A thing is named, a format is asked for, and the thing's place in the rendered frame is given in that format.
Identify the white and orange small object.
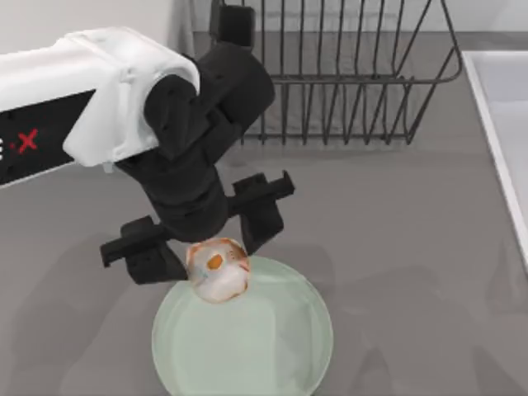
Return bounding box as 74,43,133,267
185,237,252,305

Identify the dark grey wire rack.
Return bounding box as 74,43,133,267
178,0,464,147

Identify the pale green round plate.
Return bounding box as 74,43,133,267
151,255,335,396

